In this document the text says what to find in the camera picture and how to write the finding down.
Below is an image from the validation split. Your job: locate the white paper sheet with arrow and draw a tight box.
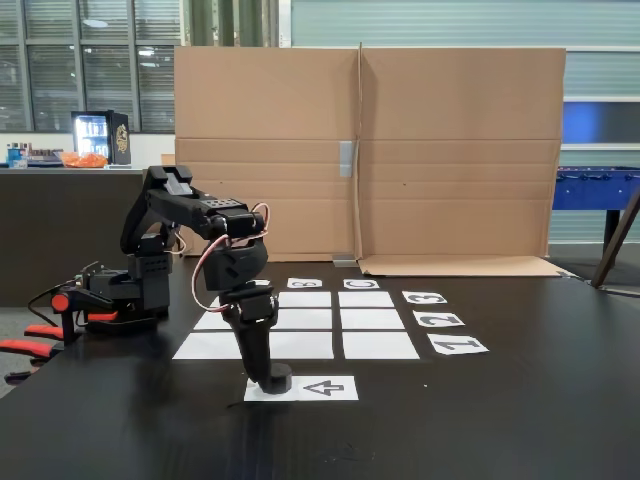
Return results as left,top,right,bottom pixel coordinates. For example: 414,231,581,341
243,375,360,403

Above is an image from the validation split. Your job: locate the black hexagonal token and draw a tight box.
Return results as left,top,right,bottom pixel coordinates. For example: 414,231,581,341
259,363,294,396

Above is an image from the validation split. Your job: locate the paper sheet with number 2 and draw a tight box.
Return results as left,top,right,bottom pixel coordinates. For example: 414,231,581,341
412,311,466,329

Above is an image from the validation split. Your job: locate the black clamp with orange knob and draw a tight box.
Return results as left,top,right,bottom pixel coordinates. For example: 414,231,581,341
49,285,121,346

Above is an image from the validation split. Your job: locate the orange snack bag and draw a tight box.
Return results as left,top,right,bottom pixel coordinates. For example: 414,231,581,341
54,151,110,169

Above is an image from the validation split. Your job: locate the brown cardboard panel with flap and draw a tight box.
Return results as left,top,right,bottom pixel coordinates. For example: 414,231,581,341
357,42,576,278

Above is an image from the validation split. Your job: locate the black power cable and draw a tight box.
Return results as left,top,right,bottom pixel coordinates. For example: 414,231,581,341
27,282,76,326

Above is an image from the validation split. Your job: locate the blue foosball table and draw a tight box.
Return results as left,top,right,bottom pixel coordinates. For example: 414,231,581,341
552,166,640,256

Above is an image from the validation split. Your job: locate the paper sheet with number 1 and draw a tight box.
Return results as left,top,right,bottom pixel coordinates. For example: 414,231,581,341
427,335,490,356

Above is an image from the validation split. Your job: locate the dark counter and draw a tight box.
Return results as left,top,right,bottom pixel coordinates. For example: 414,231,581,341
0,167,181,307

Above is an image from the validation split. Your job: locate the black mini fridge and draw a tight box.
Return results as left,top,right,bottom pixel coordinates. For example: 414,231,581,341
70,109,132,166

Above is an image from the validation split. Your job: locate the clamp with orange handles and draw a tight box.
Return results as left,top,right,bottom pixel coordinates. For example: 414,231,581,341
0,323,66,384

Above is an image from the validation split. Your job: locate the red white servo cable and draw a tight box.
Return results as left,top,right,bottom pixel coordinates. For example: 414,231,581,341
191,201,272,315

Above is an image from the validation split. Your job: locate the paper sheet with number 3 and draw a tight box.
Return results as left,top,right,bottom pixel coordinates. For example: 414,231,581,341
401,290,449,305

